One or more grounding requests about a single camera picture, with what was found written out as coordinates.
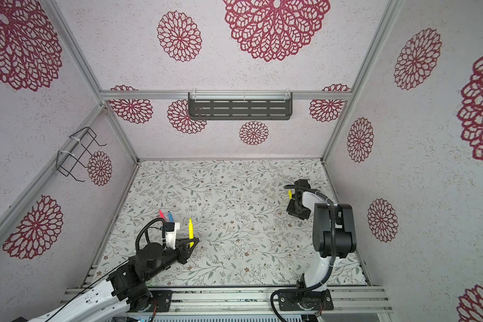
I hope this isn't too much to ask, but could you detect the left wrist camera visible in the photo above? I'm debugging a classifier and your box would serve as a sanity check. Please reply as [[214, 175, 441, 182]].
[[164, 221, 181, 250]]

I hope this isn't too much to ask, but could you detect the black wire wall basket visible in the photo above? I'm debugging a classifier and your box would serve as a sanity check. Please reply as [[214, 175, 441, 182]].
[[55, 126, 107, 182]]

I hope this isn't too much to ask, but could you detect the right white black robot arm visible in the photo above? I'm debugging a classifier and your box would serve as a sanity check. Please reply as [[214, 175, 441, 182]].
[[284, 179, 357, 291]]

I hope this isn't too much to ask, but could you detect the dark metal wall shelf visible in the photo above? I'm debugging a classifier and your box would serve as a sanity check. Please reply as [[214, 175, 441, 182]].
[[188, 92, 293, 121]]

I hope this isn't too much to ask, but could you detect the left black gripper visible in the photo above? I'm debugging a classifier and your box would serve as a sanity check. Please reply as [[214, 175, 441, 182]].
[[147, 237, 199, 280]]

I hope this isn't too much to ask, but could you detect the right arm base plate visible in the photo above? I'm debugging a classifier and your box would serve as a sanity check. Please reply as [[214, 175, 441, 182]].
[[277, 290, 334, 311]]

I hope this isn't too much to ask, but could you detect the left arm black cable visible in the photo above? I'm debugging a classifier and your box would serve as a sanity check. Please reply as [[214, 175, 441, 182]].
[[135, 217, 166, 252]]

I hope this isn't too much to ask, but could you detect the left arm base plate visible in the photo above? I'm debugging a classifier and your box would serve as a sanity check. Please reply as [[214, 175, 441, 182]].
[[142, 290, 173, 313]]

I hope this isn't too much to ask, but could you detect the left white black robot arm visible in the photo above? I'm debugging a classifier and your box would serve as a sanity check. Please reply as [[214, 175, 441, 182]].
[[31, 237, 199, 321]]

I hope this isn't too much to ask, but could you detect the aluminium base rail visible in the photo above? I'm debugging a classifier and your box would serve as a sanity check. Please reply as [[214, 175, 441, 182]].
[[60, 285, 394, 317]]

